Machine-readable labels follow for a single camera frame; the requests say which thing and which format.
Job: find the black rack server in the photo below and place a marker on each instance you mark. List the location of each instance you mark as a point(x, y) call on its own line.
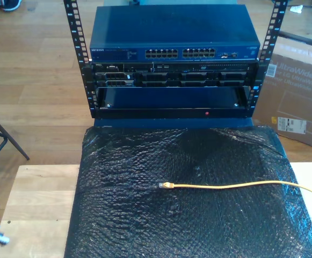
point(172, 78)

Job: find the blue network switch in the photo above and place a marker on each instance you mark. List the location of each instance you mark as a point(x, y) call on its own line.
point(172, 27)

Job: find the black bubble-wrap mat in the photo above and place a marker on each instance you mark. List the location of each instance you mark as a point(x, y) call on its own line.
point(172, 228)

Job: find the black perforated rack post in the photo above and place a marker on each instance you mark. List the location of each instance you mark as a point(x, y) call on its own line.
point(75, 24)
point(275, 21)

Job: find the person's shoe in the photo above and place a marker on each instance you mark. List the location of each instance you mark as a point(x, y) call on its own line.
point(12, 4)

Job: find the black metal bar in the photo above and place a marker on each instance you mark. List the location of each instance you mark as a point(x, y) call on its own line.
point(306, 40)

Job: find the blue rack base plate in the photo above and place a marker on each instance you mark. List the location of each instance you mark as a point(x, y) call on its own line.
point(172, 123)

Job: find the black rack shelf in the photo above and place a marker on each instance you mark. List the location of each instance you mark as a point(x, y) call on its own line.
point(172, 98)

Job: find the brown cardboard monitor box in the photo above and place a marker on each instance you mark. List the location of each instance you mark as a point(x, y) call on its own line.
point(292, 88)

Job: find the white crumpled paper scrap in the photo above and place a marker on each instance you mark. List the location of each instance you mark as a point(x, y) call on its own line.
point(296, 9)

